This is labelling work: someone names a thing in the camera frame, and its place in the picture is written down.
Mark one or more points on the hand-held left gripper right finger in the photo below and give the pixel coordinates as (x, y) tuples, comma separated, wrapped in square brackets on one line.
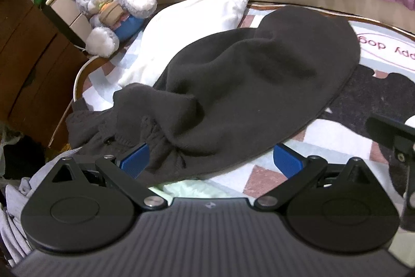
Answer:
[(287, 160)]

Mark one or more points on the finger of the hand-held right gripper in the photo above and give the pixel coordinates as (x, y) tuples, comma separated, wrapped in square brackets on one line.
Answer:
[(397, 137)]

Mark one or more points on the white folded cloth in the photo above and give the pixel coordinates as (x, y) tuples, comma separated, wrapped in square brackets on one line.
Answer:
[(194, 14)]

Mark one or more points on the checkered printed mat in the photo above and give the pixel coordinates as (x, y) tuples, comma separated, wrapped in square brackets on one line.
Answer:
[(324, 137)]

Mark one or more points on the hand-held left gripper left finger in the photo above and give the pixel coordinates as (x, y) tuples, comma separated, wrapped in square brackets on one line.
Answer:
[(136, 160)]

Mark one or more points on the brown wooden cabinet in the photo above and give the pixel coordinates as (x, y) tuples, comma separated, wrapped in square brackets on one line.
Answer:
[(26, 53)]

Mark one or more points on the grey clothing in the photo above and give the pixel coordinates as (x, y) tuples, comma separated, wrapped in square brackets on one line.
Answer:
[(13, 215)]

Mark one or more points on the dark brown knit sweater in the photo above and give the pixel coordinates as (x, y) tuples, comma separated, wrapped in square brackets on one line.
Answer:
[(243, 85)]

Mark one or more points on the beige bedside box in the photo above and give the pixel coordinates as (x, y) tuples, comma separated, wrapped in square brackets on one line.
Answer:
[(66, 12)]

